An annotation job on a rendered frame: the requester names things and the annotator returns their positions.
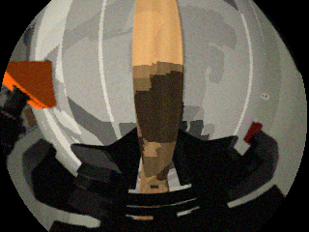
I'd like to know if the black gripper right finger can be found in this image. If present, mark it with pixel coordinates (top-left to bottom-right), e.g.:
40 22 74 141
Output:
173 129 239 186

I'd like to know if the wooden post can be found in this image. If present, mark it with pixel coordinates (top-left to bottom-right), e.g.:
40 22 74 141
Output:
137 162 170 220

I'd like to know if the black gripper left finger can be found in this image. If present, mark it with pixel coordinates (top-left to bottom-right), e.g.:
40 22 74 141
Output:
70 128 142 189

